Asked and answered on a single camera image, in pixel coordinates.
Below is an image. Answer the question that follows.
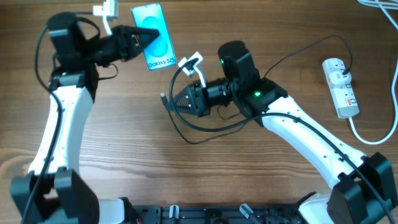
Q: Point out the black USB charging cable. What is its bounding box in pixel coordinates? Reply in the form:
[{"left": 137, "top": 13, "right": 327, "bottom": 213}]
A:
[{"left": 160, "top": 34, "right": 354, "bottom": 145}]

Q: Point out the blue Galaxy smartphone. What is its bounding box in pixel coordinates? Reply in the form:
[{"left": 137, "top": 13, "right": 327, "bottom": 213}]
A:
[{"left": 131, "top": 2, "right": 176, "bottom": 70}]

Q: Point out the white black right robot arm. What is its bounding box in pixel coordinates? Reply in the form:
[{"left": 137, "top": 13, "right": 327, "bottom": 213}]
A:
[{"left": 161, "top": 40, "right": 397, "bottom": 223}]

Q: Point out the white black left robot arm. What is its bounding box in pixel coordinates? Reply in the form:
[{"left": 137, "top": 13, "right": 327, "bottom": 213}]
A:
[{"left": 10, "top": 12, "right": 159, "bottom": 223}]

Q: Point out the white USB charger adapter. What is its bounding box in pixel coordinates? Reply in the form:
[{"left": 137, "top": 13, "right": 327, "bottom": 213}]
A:
[{"left": 327, "top": 71, "right": 351, "bottom": 88}]

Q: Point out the white power strip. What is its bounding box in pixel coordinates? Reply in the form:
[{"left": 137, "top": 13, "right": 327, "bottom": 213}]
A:
[{"left": 322, "top": 58, "right": 359, "bottom": 119}]

